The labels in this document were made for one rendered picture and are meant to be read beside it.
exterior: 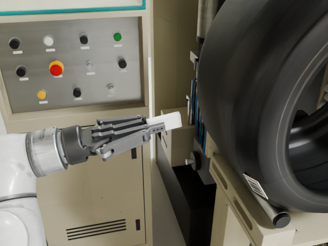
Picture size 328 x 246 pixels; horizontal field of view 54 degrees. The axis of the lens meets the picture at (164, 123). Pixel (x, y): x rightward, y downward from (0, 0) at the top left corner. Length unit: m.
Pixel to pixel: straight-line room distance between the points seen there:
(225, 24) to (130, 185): 0.99
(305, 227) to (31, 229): 0.70
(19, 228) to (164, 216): 1.53
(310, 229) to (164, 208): 1.26
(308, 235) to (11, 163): 0.74
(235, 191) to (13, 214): 0.59
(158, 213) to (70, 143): 1.50
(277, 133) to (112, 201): 1.07
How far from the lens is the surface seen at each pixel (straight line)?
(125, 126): 0.65
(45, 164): 0.63
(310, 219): 1.01
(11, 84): 1.30
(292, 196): 0.73
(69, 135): 0.62
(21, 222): 0.59
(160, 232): 1.97
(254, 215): 0.89
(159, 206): 2.11
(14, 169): 0.63
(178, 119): 0.65
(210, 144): 1.05
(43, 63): 1.25
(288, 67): 0.56
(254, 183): 0.67
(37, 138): 0.63
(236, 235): 1.44
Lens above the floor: 1.48
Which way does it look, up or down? 30 degrees down
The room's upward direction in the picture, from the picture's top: straight up
